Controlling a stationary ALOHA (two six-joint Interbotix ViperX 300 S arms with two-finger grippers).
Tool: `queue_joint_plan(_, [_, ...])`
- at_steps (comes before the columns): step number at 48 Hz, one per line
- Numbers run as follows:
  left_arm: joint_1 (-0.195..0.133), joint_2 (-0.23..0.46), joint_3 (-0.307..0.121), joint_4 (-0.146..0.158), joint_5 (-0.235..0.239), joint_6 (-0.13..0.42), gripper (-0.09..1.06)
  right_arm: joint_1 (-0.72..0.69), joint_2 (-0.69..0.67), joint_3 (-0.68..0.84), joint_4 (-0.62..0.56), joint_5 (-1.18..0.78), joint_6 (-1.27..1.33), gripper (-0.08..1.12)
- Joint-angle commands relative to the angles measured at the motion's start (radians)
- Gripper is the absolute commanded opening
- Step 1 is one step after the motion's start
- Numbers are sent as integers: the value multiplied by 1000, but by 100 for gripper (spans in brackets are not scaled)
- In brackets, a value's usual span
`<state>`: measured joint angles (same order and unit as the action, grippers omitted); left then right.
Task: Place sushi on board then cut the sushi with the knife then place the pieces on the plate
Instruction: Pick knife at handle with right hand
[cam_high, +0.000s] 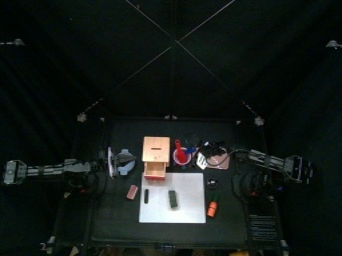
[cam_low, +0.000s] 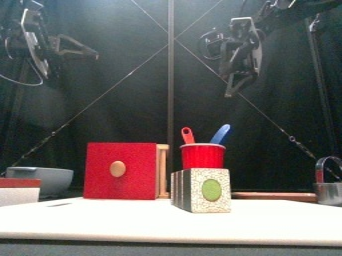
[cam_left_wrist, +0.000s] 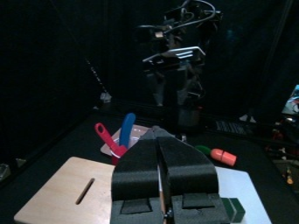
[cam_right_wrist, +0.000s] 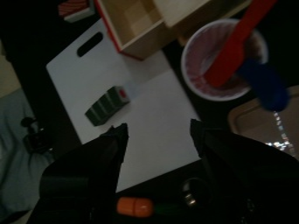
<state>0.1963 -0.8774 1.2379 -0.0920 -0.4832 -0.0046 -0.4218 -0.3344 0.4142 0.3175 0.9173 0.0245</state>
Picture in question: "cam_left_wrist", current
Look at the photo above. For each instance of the colourful background clutter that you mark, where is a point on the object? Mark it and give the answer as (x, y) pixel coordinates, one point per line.
(291, 100)

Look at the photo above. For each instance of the wooden box with red drawer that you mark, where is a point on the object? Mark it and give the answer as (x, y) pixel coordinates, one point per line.
(57, 189)

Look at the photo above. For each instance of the toy sushi roll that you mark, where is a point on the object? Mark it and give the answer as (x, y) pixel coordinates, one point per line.
(233, 208)

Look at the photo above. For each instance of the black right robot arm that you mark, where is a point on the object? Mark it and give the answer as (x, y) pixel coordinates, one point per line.
(175, 55)

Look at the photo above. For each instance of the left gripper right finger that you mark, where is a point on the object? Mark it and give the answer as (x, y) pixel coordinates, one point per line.
(191, 175)

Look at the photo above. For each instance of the red toy knife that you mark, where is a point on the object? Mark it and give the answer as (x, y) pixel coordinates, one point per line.
(109, 142)

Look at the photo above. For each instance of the printed label sticker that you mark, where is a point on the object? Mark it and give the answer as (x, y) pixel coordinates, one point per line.
(229, 127)

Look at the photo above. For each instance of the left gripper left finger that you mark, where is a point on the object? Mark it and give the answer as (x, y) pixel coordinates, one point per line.
(136, 175)

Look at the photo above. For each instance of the silver frame bracket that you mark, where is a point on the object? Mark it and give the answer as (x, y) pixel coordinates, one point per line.
(247, 118)
(105, 97)

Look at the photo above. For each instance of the orange toy carrot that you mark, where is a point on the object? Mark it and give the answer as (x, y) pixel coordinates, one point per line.
(223, 156)

